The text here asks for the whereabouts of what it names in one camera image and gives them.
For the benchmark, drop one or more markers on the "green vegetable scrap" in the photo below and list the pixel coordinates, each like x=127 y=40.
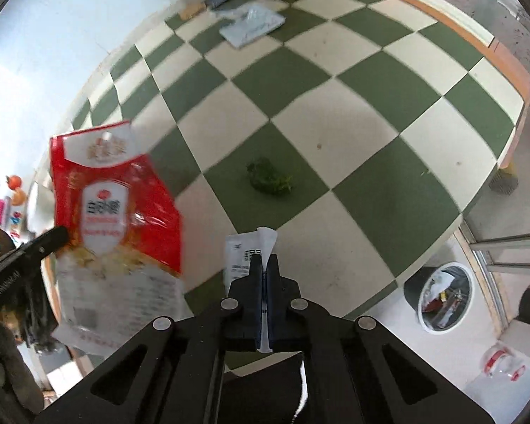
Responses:
x=269 y=179

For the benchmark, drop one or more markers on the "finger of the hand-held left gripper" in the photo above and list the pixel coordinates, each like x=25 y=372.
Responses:
x=31 y=249

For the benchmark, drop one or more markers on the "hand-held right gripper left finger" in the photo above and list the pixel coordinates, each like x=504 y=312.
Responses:
x=258 y=282

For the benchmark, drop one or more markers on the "group of colourful wall stickers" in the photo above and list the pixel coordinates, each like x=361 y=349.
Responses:
x=0 y=212

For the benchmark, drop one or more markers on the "black trash bin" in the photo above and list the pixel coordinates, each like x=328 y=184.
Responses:
x=417 y=287

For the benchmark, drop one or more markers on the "red and white sugar bag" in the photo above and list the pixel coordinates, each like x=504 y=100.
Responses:
x=115 y=194

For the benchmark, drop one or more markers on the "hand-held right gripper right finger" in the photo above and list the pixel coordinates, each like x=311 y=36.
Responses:
x=273 y=282

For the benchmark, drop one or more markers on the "white paper sachet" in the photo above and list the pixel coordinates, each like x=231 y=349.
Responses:
x=243 y=247

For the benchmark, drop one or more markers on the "green checkered tablecloth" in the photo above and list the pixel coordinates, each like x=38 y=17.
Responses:
x=335 y=119

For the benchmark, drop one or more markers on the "white plastic bag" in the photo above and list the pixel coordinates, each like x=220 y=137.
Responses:
x=251 y=24

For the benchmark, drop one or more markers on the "clear bottle red label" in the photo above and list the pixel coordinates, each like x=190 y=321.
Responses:
x=503 y=362

